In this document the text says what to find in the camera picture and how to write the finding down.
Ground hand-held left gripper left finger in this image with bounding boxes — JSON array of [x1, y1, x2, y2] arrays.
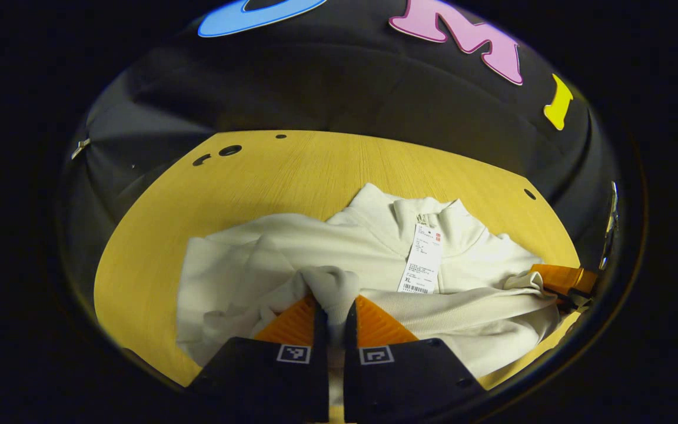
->
[[189, 294, 331, 422]]

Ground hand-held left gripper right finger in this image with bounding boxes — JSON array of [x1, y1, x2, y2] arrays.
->
[[344, 294, 487, 422]]

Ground white garment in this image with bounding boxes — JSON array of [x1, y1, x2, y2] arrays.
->
[[175, 183, 562, 413]]

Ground white paper hang tag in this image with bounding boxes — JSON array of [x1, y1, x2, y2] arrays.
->
[[398, 224, 443, 295]]

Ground black backdrop cloth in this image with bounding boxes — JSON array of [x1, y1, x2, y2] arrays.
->
[[59, 0, 619, 295]]

